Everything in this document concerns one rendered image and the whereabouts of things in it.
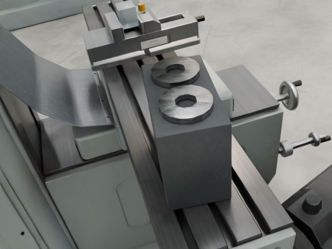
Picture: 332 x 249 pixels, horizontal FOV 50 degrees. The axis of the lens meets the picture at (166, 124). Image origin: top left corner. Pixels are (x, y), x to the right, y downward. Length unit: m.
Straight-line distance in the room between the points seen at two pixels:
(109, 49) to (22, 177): 0.43
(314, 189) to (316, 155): 0.95
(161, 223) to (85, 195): 0.56
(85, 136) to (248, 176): 0.51
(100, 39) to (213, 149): 0.64
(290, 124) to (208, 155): 1.67
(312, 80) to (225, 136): 2.09
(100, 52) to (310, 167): 1.31
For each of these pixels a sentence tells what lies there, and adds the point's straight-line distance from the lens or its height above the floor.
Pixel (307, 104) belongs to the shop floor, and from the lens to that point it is 2.40.
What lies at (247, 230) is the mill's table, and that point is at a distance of 0.65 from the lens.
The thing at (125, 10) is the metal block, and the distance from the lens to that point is 1.09.
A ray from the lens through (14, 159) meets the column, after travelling 1.01.
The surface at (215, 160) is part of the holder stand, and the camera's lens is 0.60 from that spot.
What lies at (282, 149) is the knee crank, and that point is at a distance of 1.37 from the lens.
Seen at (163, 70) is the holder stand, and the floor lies 1.11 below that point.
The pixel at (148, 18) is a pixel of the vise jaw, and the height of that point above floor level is 1.02.
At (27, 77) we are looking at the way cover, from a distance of 1.05.
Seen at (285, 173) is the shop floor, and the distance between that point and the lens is 1.96.
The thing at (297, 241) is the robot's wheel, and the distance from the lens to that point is 1.03.
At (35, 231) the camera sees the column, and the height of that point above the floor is 0.56.
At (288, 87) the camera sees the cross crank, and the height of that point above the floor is 0.66.
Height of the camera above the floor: 1.46
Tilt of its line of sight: 40 degrees down
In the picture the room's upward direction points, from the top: 9 degrees counter-clockwise
